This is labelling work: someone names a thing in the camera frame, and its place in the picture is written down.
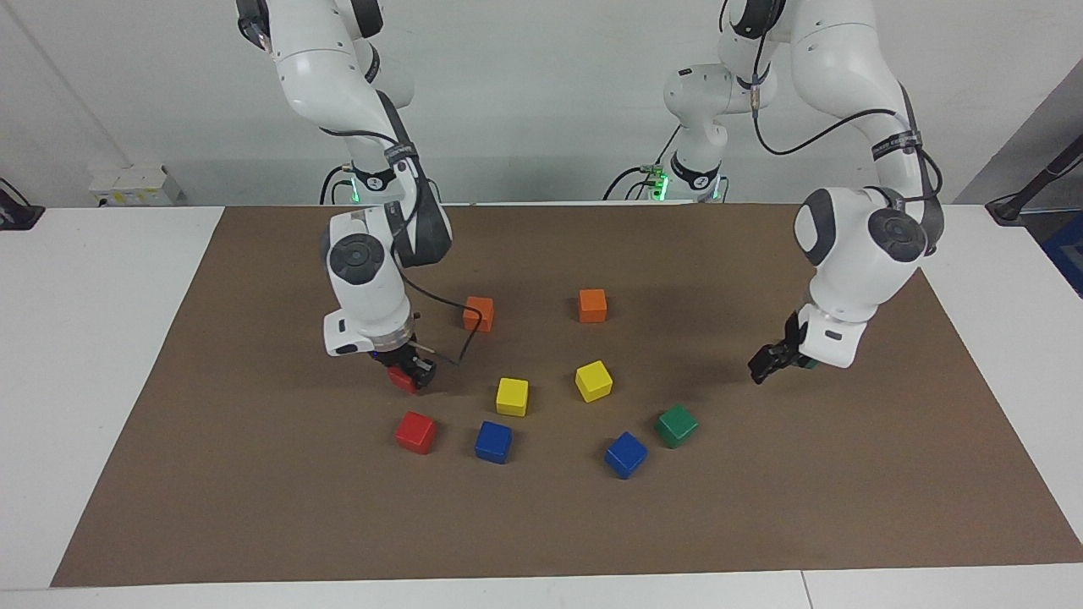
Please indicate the green lit connector box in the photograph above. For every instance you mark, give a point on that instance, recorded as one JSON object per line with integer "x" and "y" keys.
{"x": 655, "y": 179}

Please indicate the red wooden block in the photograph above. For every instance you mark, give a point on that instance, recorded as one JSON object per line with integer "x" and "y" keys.
{"x": 403, "y": 380}
{"x": 415, "y": 432}

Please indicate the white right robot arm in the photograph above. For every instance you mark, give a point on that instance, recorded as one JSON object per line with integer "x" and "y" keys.
{"x": 372, "y": 288}

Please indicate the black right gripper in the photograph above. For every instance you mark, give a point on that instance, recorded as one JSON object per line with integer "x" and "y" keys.
{"x": 406, "y": 353}

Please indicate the black desk device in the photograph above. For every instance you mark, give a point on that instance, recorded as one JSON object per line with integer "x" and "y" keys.
{"x": 15, "y": 211}

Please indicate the white power box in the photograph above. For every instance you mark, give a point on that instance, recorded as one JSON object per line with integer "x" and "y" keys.
{"x": 131, "y": 184}

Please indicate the brown table mat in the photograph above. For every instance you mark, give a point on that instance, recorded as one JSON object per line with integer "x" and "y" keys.
{"x": 558, "y": 516}

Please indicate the blue crate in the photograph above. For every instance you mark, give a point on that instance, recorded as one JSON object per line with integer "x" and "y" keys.
{"x": 1068, "y": 249}

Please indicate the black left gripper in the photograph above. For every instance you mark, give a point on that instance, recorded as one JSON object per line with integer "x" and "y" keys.
{"x": 797, "y": 342}

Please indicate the black stand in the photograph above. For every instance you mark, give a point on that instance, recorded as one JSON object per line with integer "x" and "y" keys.
{"x": 1028, "y": 190}

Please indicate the yellow wooden block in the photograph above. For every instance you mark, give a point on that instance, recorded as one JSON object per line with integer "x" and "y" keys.
{"x": 593, "y": 381}
{"x": 512, "y": 397}

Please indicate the blue wooden block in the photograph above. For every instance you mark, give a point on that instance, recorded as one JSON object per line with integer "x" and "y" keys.
{"x": 493, "y": 441}
{"x": 626, "y": 454}

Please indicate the orange wooden block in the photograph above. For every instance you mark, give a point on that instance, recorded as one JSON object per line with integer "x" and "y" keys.
{"x": 478, "y": 314}
{"x": 592, "y": 305}

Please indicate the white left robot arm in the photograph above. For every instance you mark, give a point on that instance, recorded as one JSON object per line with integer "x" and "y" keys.
{"x": 863, "y": 245}

